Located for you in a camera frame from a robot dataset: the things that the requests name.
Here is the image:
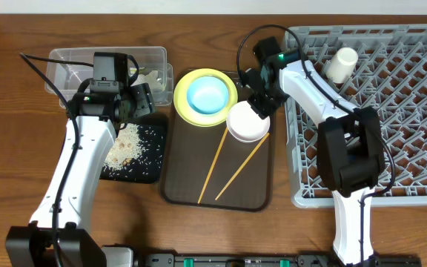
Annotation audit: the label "pink white bowl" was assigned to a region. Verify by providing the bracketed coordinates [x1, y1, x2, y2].
[226, 101, 271, 143]

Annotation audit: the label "cooked rice leftovers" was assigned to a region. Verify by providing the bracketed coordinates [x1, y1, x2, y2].
[102, 122, 165, 176]

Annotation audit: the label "light blue bowl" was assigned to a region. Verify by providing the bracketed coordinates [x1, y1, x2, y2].
[187, 76, 229, 115]

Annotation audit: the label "pale green cup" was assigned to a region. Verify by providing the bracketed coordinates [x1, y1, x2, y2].
[325, 47, 358, 84]

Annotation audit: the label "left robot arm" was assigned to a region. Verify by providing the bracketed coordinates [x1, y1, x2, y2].
[5, 52, 156, 266]

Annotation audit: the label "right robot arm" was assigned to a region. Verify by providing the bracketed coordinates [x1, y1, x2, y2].
[237, 37, 396, 266]

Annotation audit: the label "black waste tray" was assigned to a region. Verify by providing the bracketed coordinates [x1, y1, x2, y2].
[98, 114, 168, 185]

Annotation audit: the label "grey dishwasher rack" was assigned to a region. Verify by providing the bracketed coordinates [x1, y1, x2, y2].
[282, 24, 427, 207]

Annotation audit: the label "crumpled white tissue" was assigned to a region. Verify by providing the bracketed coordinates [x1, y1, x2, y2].
[132, 70, 165, 93]

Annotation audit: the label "yellow plate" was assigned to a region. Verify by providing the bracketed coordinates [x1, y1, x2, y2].
[173, 68, 238, 127]

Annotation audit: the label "right wooden chopstick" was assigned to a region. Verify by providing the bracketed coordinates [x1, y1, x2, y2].
[215, 132, 270, 201]

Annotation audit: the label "wooden chopstick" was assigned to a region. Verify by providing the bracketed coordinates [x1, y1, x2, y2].
[197, 128, 228, 204]
[215, 132, 270, 201]

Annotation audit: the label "brown serving tray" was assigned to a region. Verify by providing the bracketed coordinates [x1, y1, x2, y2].
[160, 108, 274, 212]

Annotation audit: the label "clear plastic bin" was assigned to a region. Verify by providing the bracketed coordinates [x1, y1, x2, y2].
[46, 46, 173, 107]

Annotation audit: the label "left wooden chopstick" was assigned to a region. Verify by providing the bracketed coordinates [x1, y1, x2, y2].
[197, 128, 228, 204]

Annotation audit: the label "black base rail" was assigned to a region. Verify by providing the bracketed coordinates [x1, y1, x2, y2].
[102, 244, 422, 267]

